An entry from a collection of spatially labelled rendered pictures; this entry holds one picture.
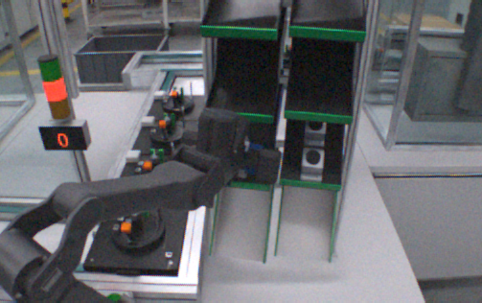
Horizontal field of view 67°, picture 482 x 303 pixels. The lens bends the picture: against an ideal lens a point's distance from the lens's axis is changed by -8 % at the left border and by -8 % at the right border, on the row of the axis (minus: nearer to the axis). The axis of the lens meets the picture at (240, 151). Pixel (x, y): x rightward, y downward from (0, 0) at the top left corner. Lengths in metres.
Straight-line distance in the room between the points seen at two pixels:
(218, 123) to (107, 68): 2.38
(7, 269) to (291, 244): 0.69
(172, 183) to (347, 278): 0.70
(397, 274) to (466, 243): 0.93
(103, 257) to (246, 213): 0.37
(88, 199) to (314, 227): 0.65
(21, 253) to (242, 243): 0.63
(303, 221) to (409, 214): 0.88
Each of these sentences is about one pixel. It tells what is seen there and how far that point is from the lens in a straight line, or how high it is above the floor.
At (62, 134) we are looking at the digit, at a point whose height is 1.22.
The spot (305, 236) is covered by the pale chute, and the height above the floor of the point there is 1.03.
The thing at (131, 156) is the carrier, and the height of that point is 0.99.
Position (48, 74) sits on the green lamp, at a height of 1.38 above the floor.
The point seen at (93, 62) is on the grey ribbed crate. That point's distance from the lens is 2.94.
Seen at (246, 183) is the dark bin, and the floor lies 1.21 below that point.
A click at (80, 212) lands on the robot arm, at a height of 1.44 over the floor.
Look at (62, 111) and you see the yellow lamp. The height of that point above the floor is 1.28.
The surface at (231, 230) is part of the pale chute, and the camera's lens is 0.96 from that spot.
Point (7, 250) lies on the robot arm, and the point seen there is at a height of 1.43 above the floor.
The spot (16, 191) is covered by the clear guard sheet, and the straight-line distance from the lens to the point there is 1.34.
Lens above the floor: 1.70
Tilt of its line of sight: 33 degrees down
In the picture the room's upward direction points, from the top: straight up
